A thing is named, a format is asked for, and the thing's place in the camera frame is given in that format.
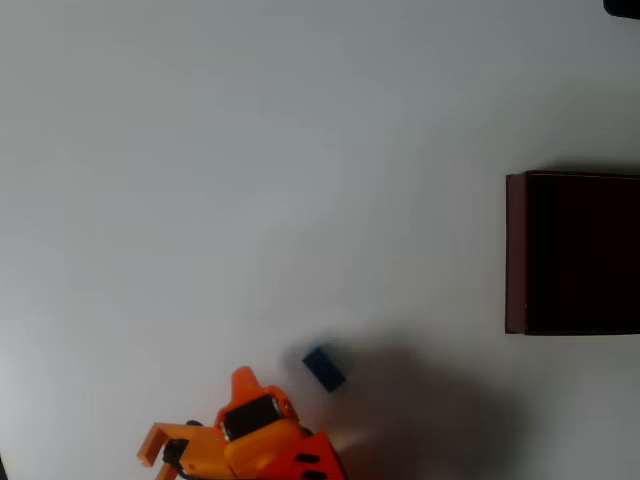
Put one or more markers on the black object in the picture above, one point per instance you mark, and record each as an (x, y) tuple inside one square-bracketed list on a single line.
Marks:
[(624, 7)]

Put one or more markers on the dark red box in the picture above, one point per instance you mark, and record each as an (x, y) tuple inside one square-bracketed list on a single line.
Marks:
[(575, 255)]

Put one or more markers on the orange gripper black servo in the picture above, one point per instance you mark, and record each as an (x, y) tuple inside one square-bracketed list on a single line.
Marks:
[(250, 416)]

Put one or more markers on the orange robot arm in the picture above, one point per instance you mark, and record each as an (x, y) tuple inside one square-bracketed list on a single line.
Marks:
[(312, 457)]

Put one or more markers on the small blue block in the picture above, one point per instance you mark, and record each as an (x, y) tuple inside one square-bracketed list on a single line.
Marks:
[(324, 367)]

